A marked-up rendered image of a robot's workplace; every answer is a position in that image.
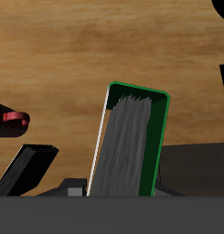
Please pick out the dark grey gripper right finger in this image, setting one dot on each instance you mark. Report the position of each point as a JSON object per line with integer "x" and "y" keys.
{"x": 161, "y": 192}

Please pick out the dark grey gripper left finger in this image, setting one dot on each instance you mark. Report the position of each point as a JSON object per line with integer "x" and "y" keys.
{"x": 74, "y": 186}

